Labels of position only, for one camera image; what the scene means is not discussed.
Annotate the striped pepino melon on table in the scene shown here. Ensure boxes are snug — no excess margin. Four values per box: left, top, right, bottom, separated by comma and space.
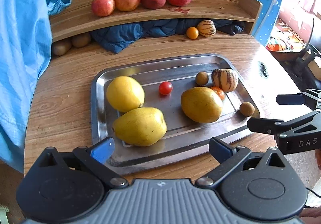
196, 19, 216, 37

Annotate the large yellow-brown pear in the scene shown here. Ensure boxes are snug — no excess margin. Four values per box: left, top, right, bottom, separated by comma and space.
181, 87, 223, 124

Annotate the person's hand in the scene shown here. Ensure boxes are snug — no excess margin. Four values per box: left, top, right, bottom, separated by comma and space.
299, 207, 321, 220

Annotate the brown kiwi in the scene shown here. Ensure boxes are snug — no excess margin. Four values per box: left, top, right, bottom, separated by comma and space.
71, 33, 91, 48
52, 39, 72, 56

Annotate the brown kiwi right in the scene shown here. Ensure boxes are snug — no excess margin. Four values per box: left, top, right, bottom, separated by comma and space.
71, 33, 91, 48

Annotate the dark blue jacket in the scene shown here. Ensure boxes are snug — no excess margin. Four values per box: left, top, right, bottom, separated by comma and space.
90, 19, 246, 55

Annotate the leftmost red apple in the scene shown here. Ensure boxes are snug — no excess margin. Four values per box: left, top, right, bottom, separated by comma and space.
91, 0, 115, 17

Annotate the red cherry tomato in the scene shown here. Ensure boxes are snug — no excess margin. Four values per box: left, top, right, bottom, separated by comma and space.
158, 81, 173, 95

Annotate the round yellow pear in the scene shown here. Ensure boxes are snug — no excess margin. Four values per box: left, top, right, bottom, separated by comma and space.
106, 76, 145, 113

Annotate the striped pepino melon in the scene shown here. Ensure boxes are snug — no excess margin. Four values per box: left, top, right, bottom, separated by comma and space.
211, 69, 239, 93
196, 19, 216, 37

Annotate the brown longan fruit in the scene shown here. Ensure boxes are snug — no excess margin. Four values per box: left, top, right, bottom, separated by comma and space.
239, 102, 255, 117
195, 71, 209, 86

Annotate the orange tangerine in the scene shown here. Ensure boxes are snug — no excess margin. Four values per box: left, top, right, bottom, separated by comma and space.
211, 86, 226, 101
186, 27, 199, 40

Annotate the light blue cloth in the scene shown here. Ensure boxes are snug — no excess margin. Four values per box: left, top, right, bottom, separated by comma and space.
0, 0, 72, 174

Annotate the steel tray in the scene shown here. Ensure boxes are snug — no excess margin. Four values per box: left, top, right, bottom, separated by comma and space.
91, 54, 252, 175

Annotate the brown kiwi left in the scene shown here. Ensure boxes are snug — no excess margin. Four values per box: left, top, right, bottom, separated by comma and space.
52, 39, 72, 56

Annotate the wooden curved shelf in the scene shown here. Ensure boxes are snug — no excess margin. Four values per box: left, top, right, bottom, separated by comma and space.
50, 0, 262, 42

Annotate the elongated yellow pear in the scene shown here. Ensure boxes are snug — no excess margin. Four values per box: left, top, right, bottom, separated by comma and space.
112, 107, 167, 147

